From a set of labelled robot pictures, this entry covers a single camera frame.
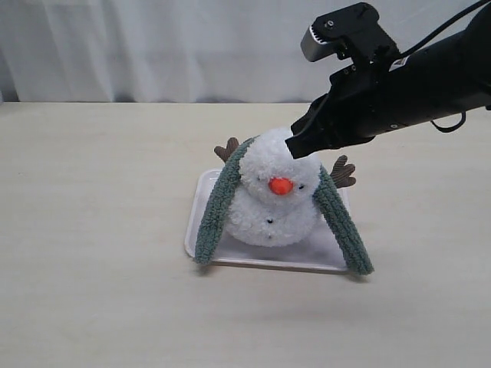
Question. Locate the white plush snowman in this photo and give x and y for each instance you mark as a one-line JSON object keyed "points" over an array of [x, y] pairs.
{"points": [[273, 205]]}

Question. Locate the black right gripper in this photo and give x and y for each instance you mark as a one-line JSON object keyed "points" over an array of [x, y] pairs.
{"points": [[363, 102]]}

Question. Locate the white curtain backdrop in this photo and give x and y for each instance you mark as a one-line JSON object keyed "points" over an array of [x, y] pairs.
{"points": [[160, 51]]}

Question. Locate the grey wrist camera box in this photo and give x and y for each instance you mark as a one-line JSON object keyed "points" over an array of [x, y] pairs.
{"points": [[351, 32]]}

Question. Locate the green knitted scarf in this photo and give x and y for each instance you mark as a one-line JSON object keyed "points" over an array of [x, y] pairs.
{"points": [[333, 211]]}

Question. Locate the white rectangular tray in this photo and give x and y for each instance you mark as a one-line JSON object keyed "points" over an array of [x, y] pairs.
{"points": [[319, 252]]}

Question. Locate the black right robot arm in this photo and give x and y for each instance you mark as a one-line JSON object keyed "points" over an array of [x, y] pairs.
{"points": [[452, 75]]}

